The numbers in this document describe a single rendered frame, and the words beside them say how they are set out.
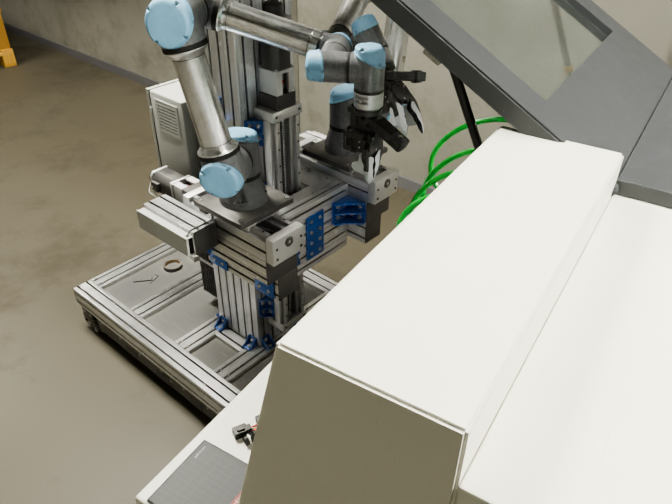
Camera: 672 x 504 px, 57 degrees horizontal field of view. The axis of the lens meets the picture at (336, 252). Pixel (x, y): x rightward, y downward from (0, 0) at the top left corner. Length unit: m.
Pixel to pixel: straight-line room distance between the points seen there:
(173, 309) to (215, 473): 1.67
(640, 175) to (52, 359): 2.57
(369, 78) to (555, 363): 0.93
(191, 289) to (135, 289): 0.27
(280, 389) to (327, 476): 0.13
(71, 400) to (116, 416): 0.23
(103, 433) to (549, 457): 2.21
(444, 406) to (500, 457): 0.10
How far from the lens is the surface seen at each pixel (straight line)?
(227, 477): 1.26
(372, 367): 0.64
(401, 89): 1.77
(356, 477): 0.74
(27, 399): 2.97
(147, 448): 2.62
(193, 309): 2.85
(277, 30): 1.68
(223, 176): 1.69
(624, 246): 1.06
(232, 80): 2.01
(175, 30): 1.59
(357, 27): 1.83
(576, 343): 0.84
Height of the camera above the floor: 2.01
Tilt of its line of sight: 35 degrees down
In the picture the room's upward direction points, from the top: 1 degrees clockwise
